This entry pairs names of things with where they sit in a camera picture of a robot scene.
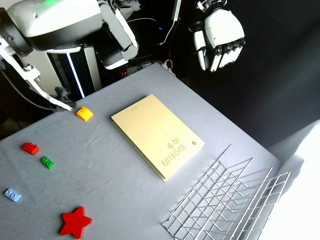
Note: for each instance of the green toy block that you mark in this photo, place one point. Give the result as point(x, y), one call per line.
point(48, 163)

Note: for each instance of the orange toy block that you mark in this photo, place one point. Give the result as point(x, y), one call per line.
point(84, 114)

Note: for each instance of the red toy block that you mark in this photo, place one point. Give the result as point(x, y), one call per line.
point(30, 149)

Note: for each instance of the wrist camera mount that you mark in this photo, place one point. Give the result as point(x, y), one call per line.
point(31, 72)

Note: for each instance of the light blue toy block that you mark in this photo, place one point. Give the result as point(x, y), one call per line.
point(12, 195)

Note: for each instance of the white robot body column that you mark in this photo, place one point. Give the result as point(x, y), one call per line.
point(90, 70)

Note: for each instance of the beige paperback book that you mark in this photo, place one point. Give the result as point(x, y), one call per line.
point(155, 135)

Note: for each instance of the grey table cloth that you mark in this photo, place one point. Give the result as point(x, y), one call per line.
point(112, 187)

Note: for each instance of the red star block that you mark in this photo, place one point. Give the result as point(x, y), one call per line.
point(75, 222)

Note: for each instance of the black electronics box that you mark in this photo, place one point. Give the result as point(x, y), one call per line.
point(138, 67)

